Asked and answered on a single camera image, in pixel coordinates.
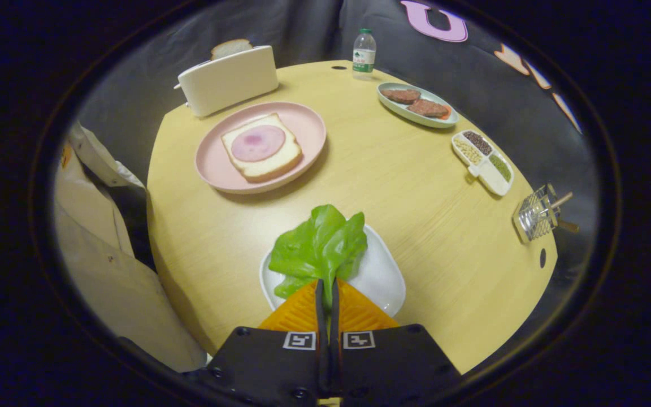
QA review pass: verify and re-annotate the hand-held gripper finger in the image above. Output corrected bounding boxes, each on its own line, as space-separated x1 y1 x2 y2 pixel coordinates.
330 279 463 405
204 279 329 405

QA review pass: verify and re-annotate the green lettuce leaf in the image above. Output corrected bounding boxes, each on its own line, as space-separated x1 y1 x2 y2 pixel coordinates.
268 204 368 340

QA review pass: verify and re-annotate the toasted brown bread slice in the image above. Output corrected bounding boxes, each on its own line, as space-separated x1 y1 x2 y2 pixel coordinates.
210 38 253 61

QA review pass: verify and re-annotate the white square plate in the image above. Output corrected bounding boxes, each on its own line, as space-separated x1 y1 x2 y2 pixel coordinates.
259 223 406 317

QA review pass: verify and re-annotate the pink ham slice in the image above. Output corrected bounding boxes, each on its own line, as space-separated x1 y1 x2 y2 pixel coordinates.
231 125 287 163

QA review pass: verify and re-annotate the pink plate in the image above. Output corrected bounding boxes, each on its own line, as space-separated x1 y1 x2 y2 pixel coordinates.
194 101 327 195

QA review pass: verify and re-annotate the white divided seed dish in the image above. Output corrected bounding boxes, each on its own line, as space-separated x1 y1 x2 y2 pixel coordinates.
452 129 514 197

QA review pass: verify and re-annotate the clear utensil holder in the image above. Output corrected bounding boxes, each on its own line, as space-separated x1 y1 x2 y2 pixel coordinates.
512 184 559 245

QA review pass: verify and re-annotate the person's beige jacket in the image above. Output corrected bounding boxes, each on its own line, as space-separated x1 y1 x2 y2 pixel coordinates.
53 122 207 374

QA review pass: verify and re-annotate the pale green plate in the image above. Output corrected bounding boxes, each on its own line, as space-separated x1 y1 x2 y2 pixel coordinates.
377 82 459 129

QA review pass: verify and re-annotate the brown patty with orange edge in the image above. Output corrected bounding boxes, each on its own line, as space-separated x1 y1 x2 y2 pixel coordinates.
407 99 452 119

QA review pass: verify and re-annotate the brown meat patty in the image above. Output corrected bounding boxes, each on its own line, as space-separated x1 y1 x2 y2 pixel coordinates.
381 89 422 105

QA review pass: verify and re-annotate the white toaster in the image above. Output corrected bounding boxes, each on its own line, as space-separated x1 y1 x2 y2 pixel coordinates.
174 45 279 118

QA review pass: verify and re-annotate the clear water bottle green cap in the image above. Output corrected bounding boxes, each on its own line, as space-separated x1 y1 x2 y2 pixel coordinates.
352 28 377 81

